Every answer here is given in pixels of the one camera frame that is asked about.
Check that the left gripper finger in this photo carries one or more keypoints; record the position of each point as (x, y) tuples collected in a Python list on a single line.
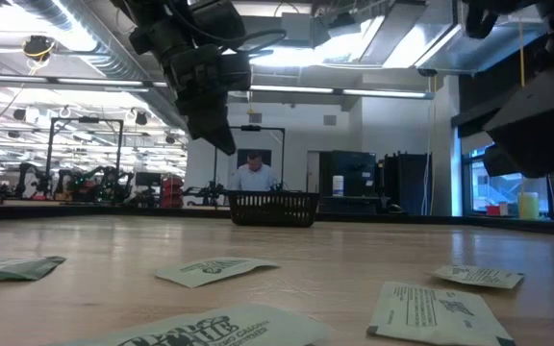
[(223, 125), (205, 127)]

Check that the dark green Truvia packet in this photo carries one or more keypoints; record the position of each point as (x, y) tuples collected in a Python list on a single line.
[(12, 268)]

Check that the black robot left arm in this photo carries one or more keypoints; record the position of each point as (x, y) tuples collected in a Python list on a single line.
[(152, 29)]

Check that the person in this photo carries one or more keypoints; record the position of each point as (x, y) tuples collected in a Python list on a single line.
[(254, 178)]

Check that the small black background robot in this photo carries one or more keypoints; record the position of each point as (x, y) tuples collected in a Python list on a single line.
[(205, 192)]

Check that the red tool chest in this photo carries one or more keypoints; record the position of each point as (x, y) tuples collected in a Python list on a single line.
[(172, 192)]

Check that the yellow-green cup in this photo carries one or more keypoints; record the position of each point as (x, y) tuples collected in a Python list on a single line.
[(528, 206)]

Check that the glass window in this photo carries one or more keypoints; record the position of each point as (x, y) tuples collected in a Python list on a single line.
[(498, 192)]

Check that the black slotted plastic basket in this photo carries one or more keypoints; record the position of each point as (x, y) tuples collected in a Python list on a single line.
[(272, 194)]

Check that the small red box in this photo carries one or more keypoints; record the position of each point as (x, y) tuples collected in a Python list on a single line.
[(492, 210)]

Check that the white canister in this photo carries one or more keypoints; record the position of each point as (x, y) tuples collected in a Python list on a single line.
[(338, 186)]

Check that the black cabinet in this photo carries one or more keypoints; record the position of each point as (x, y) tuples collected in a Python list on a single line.
[(359, 168)]

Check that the white green sweetener packet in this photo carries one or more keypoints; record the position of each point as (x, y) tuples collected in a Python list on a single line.
[(438, 314), (214, 271), (209, 331), (476, 276)]

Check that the black panel rack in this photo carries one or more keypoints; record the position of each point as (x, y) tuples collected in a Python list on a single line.
[(407, 182)]

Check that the black gantry frame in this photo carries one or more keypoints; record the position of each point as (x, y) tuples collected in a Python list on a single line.
[(250, 128), (84, 119)]

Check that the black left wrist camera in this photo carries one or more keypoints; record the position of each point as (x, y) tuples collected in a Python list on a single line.
[(236, 72)]

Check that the corrugated silver ventilation duct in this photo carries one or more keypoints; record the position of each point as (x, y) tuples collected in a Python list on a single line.
[(113, 62)]

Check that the black aluminium frame rail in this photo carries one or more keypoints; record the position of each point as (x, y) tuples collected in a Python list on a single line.
[(185, 211), (498, 223), (41, 211)]

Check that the rectangular silver ventilation duct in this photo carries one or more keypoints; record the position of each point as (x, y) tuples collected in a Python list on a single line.
[(450, 48)]

